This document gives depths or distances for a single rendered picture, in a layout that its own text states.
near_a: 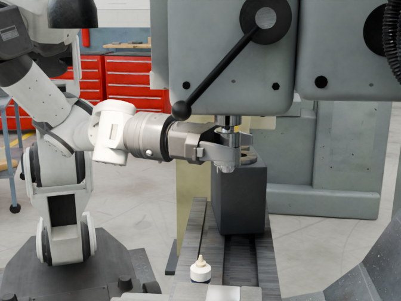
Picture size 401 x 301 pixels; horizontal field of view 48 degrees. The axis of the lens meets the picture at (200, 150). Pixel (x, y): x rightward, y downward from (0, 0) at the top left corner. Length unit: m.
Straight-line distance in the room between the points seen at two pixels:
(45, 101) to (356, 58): 0.68
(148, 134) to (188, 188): 1.89
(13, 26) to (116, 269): 1.02
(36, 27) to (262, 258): 0.73
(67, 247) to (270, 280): 0.81
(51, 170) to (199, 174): 1.36
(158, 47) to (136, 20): 9.24
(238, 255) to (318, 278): 1.71
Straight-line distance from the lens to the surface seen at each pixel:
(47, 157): 1.42
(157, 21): 0.76
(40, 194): 1.48
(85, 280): 1.70
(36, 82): 1.05
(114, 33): 10.10
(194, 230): 1.24
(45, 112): 1.08
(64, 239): 1.60
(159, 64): 0.76
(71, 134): 1.10
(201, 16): 0.67
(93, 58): 5.64
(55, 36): 1.11
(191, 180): 2.66
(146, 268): 2.06
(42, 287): 1.71
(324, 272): 2.88
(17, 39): 1.01
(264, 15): 0.63
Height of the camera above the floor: 1.46
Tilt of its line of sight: 17 degrees down
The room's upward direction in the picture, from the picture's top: straight up
